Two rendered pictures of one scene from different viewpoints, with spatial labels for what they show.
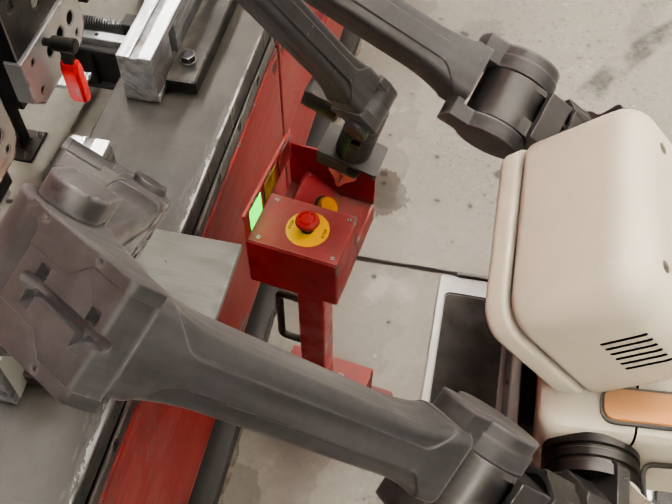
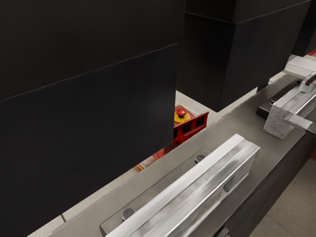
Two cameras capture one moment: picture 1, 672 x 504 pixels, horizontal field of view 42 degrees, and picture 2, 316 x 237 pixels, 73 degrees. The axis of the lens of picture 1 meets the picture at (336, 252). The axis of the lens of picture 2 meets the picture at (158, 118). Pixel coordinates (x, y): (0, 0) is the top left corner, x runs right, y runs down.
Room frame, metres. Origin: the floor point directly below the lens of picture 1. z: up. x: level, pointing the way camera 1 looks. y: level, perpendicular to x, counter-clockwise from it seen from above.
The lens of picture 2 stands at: (1.45, 0.36, 1.30)
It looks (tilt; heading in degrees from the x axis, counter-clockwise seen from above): 38 degrees down; 216
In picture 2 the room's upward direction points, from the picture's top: straight up
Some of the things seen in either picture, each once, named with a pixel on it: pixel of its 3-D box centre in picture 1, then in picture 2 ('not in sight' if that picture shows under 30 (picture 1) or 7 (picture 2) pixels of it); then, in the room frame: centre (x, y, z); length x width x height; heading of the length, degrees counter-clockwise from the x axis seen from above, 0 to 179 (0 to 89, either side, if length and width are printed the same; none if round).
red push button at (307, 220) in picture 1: (307, 225); (181, 114); (0.86, 0.05, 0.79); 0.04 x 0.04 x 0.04
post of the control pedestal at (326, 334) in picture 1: (316, 326); not in sight; (0.91, 0.04, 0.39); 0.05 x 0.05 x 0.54; 70
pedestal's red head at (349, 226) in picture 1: (312, 217); (172, 128); (0.91, 0.04, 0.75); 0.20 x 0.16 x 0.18; 160
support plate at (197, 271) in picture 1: (122, 284); (276, 57); (0.61, 0.27, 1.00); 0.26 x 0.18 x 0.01; 77
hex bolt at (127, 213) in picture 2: not in sight; (129, 216); (1.32, 0.21, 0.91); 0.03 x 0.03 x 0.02
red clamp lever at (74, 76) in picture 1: (68, 69); not in sight; (0.78, 0.32, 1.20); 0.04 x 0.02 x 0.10; 77
